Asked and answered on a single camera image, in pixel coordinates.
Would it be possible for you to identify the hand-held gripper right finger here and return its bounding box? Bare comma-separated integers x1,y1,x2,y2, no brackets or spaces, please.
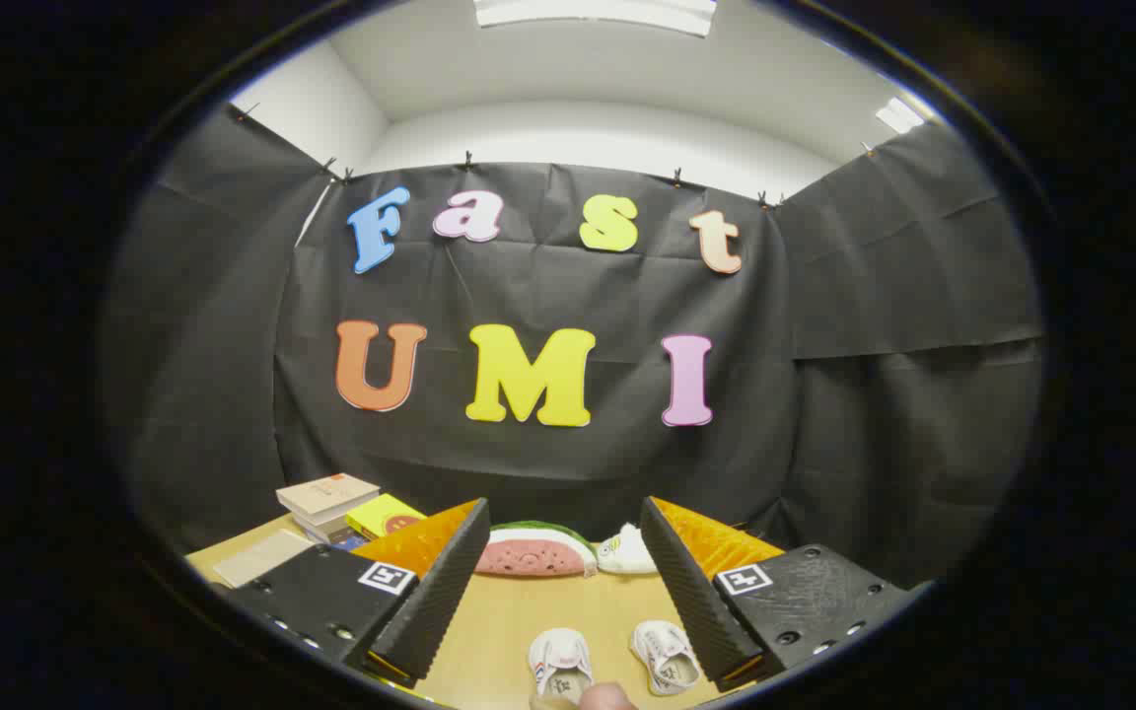
640,496,929,693

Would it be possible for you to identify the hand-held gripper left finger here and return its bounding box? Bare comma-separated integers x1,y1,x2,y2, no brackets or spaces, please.
223,498,492,689

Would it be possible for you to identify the white canvas shoe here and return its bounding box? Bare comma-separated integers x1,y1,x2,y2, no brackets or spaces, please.
528,628,595,703
629,619,702,697

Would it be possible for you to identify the cream storage box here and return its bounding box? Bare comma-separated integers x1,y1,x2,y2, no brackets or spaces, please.
213,530,318,590

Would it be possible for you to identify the white plush toy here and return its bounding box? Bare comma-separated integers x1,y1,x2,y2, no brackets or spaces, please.
595,524,660,576

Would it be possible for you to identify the yellow book with red circle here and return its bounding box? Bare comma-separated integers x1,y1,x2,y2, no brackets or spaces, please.
345,493,428,541

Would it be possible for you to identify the watermelon slice plush toy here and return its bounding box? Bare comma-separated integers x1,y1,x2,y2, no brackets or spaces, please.
474,521,599,579

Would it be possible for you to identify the grey-edged book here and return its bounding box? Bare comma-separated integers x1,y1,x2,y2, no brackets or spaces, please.
294,515,352,545

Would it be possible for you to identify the black backdrop cloth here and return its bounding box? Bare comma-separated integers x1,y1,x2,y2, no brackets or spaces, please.
100,104,1047,585

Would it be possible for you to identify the small ceiling light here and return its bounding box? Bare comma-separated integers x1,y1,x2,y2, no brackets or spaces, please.
876,97,927,135

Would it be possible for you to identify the long ceiling light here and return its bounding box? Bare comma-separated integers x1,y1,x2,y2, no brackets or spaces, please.
472,0,719,38

